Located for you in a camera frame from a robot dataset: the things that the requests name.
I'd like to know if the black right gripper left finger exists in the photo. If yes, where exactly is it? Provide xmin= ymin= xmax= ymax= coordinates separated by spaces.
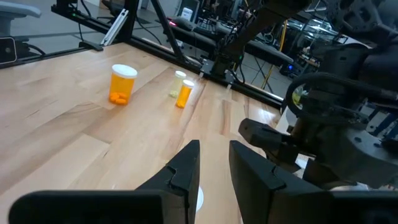
xmin=136 ymin=139 xmax=201 ymax=224

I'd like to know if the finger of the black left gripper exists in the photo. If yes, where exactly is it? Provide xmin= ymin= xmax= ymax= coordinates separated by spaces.
xmin=267 ymin=146 xmax=309 ymax=174
xmin=238 ymin=118 xmax=297 ymax=157

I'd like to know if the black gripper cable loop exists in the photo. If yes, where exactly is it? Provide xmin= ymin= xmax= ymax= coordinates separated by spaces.
xmin=285 ymin=72 xmax=398 ymax=126

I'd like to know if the silver frame bracket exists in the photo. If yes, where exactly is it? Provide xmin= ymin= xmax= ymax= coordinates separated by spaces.
xmin=100 ymin=8 xmax=129 ymax=47

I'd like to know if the yellow cable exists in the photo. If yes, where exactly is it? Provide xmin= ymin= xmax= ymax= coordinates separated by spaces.
xmin=260 ymin=18 xmax=289 ymax=91

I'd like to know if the black flat device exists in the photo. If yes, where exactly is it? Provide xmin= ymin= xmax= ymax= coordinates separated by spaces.
xmin=0 ymin=37 xmax=18 ymax=65

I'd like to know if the small clear pill bottle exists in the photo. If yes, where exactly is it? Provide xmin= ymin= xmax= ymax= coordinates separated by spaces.
xmin=169 ymin=70 xmax=187 ymax=99

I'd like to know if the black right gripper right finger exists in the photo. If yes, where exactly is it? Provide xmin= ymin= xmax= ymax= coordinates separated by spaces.
xmin=229 ymin=139 xmax=326 ymax=224

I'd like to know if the black computer mouse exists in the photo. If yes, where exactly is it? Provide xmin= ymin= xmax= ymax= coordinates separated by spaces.
xmin=167 ymin=17 xmax=189 ymax=29

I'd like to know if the grey office chair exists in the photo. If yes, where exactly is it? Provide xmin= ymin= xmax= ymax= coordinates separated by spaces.
xmin=0 ymin=1 xmax=42 ymax=37

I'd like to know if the small orange pill bottle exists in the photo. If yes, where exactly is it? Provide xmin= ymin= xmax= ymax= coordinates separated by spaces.
xmin=175 ymin=79 xmax=195 ymax=110

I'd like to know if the large orange pill bottle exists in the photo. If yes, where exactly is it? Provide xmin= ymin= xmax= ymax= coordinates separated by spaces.
xmin=108 ymin=63 xmax=138 ymax=106

